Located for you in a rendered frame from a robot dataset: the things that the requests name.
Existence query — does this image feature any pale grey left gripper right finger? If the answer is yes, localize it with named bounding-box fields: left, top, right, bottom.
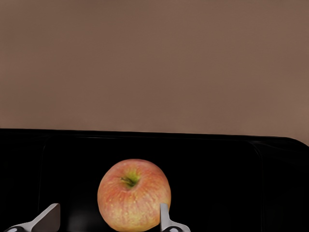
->
left=159, top=203, right=191, bottom=232

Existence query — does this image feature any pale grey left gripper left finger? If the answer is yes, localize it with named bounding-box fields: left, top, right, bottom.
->
left=4, top=203, right=61, bottom=232

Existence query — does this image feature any red yellow apple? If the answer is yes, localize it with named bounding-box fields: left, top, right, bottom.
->
left=97, top=159, right=172, bottom=231

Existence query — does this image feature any black tray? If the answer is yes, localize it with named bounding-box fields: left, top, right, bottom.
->
left=0, top=128, right=309, bottom=232

